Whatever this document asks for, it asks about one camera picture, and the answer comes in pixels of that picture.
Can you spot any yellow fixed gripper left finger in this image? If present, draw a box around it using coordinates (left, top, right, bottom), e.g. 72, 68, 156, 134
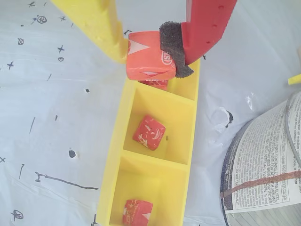
50, 0, 129, 65

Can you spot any round can with printed label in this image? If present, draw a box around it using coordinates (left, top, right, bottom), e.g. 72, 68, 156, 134
219, 90, 301, 226

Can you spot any white plastic table cover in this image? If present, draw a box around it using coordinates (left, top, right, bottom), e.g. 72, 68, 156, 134
0, 0, 301, 226

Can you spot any yellow three-compartment box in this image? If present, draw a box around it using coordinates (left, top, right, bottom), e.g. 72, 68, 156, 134
96, 58, 201, 226

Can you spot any orange Starburst candy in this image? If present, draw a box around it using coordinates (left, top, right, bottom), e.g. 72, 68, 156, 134
125, 30, 177, 82

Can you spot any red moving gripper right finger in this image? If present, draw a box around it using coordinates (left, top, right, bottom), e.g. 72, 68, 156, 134
158, 0, 238, 80

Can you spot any red Starburst candy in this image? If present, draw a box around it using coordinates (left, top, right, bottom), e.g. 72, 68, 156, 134
122, 199, 154, 226
132, 114, 166, 151
138, 79, 169, 91

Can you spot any yellow plastic piece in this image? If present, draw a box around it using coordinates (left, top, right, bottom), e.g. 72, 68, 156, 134
287, 73, 301, 86

